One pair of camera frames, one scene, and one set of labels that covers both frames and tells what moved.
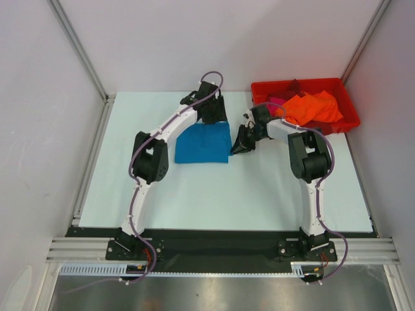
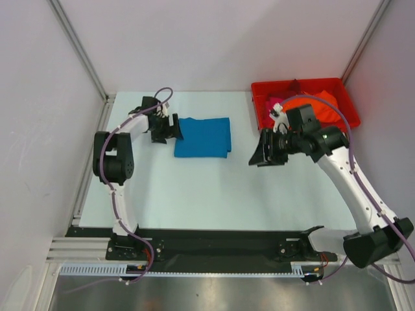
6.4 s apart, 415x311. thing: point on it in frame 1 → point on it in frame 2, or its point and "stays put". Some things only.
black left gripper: (220, 116) → (174, 131)
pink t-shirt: (273, 103) stays put
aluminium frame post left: (68, 28) stays put
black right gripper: (248, 137) → (269, 148)
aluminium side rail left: (67, 246) stays put
